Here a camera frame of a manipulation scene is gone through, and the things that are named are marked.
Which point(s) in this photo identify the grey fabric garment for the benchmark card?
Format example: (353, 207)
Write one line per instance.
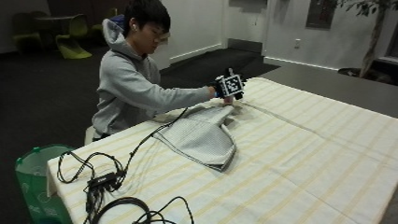
(203, 137)

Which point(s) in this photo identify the white marker cube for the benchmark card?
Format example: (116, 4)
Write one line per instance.
(231, 85)

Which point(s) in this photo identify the cream yellow striped tablecloth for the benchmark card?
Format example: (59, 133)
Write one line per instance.
(299, 155)

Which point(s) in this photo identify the eyeglasses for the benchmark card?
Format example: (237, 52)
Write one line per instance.
(163, 36)

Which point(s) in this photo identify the the person in grey hoodie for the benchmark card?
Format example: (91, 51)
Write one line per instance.
(128, 87)

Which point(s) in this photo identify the dark tree planter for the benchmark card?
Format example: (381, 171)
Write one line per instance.
(373, 76)

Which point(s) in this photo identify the white earbud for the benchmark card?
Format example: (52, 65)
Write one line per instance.
(135, 26)

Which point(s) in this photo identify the indoor tree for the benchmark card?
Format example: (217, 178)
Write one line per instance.
(375, 37)

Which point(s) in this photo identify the lime green chair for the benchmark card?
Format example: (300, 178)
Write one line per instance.
(104, 23)
(72, 46)
(26, 39)

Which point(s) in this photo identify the black hub box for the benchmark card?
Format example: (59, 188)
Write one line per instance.
(103, 180)

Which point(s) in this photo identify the dark round table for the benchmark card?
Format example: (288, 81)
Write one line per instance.
(52, 20)

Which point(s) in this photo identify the green shopping bag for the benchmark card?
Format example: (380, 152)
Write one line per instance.
(34, 186)

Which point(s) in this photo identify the white wall outlet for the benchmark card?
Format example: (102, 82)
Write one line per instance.
(297, 43)

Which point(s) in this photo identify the dark wall frame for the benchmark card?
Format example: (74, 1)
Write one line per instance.
(321, 14)

